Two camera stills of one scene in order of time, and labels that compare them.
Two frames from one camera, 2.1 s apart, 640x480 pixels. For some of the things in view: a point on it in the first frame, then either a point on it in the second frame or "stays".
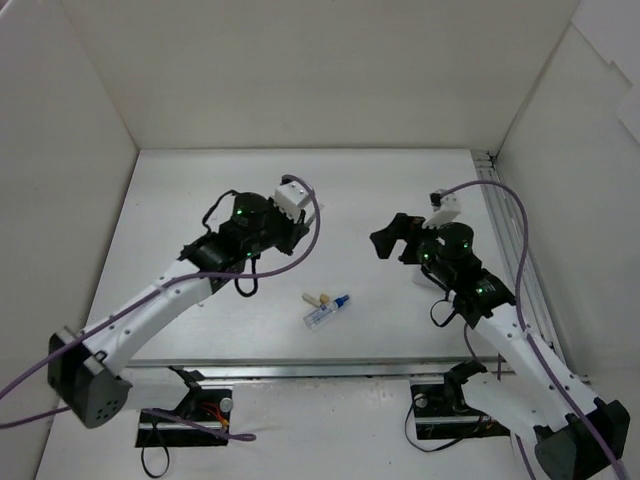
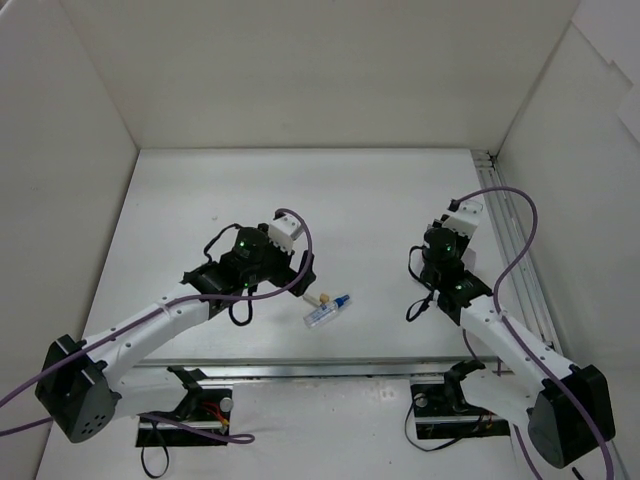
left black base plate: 211,407 stays
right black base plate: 441,413 stays
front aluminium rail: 287,369 stays
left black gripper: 293,230 -> 298,273
